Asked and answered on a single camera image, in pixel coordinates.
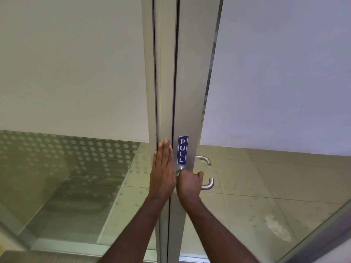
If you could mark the person's left hand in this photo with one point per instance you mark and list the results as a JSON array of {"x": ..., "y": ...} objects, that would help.
[{"x": 161, "y": 178}]

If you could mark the person's right hand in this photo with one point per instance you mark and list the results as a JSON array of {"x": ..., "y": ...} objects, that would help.
[{"x": 188, "y": 188}]

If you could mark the person's left little finger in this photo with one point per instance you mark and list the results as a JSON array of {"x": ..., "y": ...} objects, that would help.
[{"x": 154, "y": 162}]

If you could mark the person's right fingers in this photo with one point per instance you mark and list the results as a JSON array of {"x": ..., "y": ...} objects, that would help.
[{"x": 192, "y": 178}]

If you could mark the person's left middle finger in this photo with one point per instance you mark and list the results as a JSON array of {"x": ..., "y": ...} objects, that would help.
[{"x": 165, "y": 156}]

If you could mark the person's right forearm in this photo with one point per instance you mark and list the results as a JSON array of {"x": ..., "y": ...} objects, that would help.
[{"x": 216, "y": 235}]

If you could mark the person's left forearm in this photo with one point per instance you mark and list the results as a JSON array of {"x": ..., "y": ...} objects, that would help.
[{"x": 137, "y": 230}]

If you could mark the blue rectangular door sticker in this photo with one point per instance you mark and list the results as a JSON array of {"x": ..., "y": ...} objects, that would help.
[{"x": 182, "y": 149}]

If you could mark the dark striped floor mat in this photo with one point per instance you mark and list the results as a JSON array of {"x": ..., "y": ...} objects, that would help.
[{"x": 90, "y": 186}]

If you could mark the frosted glass aluminium door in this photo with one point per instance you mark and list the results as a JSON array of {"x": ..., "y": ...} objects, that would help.
[{"x": 189, "y": 79}]

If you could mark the dotted frosted glass panel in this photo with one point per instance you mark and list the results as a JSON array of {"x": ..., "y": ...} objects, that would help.
[{"x": 68, "y": 79}]

